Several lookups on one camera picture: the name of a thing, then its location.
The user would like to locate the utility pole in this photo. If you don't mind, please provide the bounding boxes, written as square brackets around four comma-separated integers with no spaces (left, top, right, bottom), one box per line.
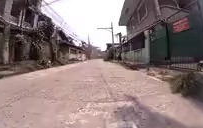
[96,22,116,58]

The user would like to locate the overhead wires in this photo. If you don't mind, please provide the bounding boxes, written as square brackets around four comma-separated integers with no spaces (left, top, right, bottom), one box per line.
[38,0,90,46]

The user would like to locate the pale concrete road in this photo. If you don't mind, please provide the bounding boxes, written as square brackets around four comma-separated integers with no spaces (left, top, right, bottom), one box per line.
[0,58,203,128]

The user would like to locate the old grey building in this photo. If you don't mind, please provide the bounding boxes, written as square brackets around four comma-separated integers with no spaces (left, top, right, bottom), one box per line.
[0,0,57,66]

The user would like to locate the red sign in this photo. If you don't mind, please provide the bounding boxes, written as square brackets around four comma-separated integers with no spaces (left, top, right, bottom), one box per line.
[172,17,191,34]

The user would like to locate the pile of rubble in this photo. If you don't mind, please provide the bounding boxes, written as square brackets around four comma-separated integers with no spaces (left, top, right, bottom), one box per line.
[170,71,203,101]

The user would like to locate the low house with roof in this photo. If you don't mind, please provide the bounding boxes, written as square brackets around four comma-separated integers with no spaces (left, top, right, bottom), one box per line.
[55,29,88,62]

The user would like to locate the green metal gate fence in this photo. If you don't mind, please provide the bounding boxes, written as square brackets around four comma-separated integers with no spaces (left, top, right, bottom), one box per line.
[148,14,203,66]

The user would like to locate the grey multi-storey building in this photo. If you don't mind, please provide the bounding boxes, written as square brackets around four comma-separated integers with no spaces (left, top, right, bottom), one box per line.
[118,0,203,65]

